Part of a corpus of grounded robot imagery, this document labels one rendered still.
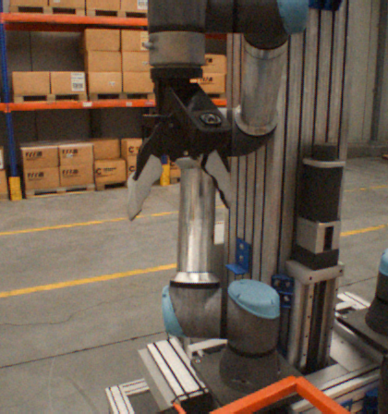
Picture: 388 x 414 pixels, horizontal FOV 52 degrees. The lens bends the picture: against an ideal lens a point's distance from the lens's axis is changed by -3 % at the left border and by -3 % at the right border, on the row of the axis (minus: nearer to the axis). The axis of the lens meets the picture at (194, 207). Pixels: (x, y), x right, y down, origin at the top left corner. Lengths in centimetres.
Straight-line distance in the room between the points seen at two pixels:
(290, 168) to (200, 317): 44
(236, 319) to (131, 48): 694
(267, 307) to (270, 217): 26
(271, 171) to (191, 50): 56
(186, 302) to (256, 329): 16
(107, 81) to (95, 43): 66
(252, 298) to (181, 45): 56
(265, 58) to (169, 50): 22
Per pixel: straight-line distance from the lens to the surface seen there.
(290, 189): 107
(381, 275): 125
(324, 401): 73
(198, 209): 92
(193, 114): 49
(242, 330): 92
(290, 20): 64
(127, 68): 758
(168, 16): 54
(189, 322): 92
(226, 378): 100
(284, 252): 112
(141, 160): 53
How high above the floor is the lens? 169
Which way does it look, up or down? 15 degrees down
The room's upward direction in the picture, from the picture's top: straight up
